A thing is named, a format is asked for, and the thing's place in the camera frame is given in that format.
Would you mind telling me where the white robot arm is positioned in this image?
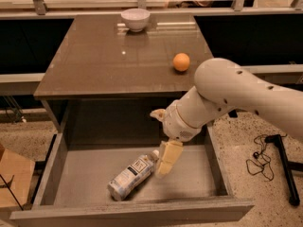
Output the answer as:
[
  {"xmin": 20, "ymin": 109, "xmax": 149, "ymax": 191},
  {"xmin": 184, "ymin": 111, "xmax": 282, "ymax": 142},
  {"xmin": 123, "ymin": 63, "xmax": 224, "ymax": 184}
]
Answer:
[{"xmin": 151, "ymin": 58, "xmax": 303, "ymax": 178}]

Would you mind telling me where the blue plastic water bottle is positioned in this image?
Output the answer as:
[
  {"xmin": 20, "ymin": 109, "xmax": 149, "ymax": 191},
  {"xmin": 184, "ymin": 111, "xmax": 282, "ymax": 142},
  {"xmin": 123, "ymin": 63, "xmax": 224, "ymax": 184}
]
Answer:
[{"xmin": 107, "ymin": 149, "xmax": 159, "ymax": 201}]

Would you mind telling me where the brown cardboard box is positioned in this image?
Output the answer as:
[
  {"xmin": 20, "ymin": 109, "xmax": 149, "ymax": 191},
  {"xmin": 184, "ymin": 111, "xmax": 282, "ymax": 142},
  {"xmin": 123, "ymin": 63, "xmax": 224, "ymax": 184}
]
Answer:
[{"xmin": 0, "ymin": 145, "xmax": 35, "ymax": 210}]

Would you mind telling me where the grey open drawer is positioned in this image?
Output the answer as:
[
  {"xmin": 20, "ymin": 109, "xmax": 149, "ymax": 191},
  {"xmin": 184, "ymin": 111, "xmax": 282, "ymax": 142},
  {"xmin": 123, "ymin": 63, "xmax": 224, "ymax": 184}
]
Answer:
[{"xmin": 9, "ymin": 97, "xmax": 256, "ymax": 227}]

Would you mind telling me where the orange fruit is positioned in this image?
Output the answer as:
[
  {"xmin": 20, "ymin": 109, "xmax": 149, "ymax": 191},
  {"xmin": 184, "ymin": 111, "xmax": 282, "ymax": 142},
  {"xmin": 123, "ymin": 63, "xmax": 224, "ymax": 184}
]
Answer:
[{"xmin": 172, "ymin": 53, "xmax": 190, "ymax": 72}]

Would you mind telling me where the white ceramic bowl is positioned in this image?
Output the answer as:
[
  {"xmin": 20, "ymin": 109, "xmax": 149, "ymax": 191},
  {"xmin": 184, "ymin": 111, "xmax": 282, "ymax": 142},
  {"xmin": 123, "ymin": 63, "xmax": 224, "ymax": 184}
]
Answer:
[{"xmin": 121, "ymin": 9, "xmax": 151, "ymax": 32}]

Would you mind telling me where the black floor cable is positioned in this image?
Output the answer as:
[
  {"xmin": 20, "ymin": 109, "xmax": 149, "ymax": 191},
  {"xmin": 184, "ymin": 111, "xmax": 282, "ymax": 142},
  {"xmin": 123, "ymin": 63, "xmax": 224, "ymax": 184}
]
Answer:
[{"xmin": 245, "ymin": 133, "xmax": 288, "ymax": 183}]

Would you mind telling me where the grey counter cabinet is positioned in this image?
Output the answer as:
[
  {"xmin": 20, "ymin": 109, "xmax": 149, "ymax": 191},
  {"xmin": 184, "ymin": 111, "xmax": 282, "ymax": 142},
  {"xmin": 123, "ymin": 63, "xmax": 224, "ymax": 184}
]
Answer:
[{"xmin": 33, "ymin": 13, "xmax": 230, "ymax": 134}]

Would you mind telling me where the black stand leg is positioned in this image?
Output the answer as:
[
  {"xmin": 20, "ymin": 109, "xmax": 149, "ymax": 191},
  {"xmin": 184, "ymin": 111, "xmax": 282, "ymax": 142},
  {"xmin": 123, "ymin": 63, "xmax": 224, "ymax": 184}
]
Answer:
[{"xmin": 265, "ymin": 134, "xmax": 303, "ymax": 206}]

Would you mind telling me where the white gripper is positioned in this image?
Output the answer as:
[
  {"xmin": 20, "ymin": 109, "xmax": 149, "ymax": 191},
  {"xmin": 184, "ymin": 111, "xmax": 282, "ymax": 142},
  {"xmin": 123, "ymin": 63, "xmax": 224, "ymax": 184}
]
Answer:
[{"xmin": 150, "ymin": 100, "xmax": 202, "ymax": 178}]

